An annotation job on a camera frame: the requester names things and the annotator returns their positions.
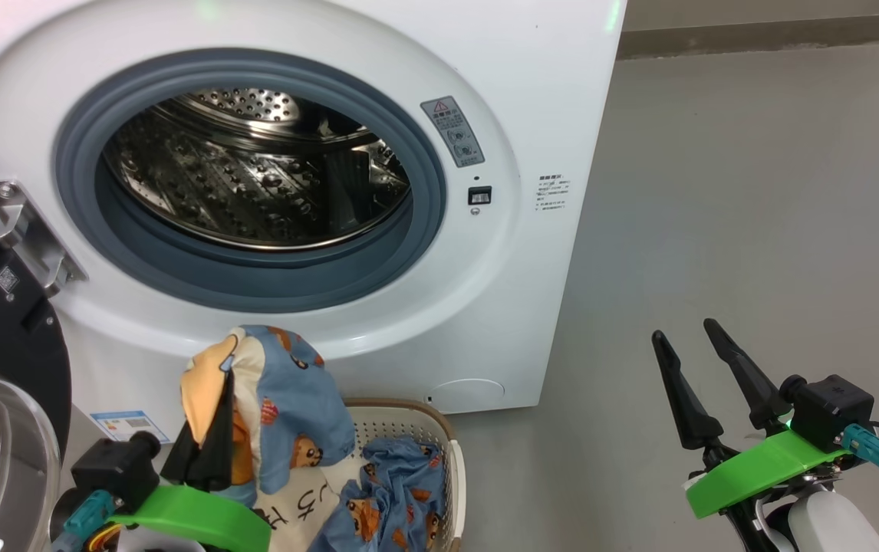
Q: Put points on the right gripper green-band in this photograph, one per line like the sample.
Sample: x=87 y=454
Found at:
x=754 y=469

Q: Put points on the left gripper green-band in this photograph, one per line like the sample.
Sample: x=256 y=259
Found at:
x=194 y=510

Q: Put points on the blue bear print garment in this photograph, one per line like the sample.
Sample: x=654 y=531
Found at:
x=386 y=498
x=294 y=399

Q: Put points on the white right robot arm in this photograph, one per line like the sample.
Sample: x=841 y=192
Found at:
x=831 y=525

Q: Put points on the grey rubber door gasket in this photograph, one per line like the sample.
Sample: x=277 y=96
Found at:
x=255 y=284

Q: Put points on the cream perforated laundry basket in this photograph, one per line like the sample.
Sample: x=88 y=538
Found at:
x=416 y=425

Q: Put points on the white front-load washing machine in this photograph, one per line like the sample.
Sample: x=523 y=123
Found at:
x=485 y=291

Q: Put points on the metal door hinge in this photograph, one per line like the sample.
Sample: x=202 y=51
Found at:
x=29 y=230

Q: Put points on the black door latch slot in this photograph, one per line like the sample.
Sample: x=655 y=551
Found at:
x=479 y=195

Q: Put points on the blue energy label sticker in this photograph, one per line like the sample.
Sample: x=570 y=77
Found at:
x=129 y=425

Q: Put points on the white printed cloth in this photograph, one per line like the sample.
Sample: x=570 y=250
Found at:
x=294 y=517

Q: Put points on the black text notice label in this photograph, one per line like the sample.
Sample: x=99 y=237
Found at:
x=553 y=193

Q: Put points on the stainless steel drum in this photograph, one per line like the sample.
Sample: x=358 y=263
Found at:
x=240 y=184

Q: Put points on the grey warning sticker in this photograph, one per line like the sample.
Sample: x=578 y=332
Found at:
x=453 y=132

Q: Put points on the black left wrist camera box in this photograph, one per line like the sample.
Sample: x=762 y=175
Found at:
x=113 y=468

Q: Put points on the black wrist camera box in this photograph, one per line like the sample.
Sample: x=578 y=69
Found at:
x=113 y=468
x=831 y=410

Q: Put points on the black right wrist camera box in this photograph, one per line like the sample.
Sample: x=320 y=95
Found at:
x=831 y=410

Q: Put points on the teal left camera connector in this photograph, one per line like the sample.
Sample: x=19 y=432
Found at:
x=87 y=515

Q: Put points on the teal camera connector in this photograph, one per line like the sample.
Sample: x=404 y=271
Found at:
x=873 y=451
x=87 y=515

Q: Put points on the teal right camera connector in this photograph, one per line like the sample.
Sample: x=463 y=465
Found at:
x=873 y=451

